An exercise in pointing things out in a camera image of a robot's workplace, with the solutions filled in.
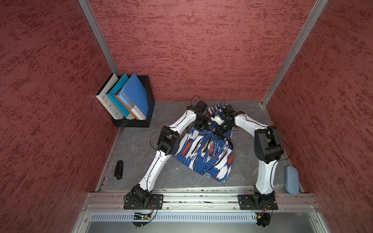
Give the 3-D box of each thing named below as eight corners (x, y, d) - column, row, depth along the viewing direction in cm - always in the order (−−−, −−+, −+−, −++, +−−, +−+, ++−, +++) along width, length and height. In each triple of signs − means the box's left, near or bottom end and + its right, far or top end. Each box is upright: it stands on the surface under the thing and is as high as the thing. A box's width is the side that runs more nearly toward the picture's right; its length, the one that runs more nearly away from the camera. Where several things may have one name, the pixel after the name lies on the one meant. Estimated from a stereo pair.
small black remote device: (117, 179, 83) (113, 177, 80) (118, 163, 89) (116, 161, 86) (122, 178, 84) (119, 176, 80) (123, 162, 90) (121, 160, 86)
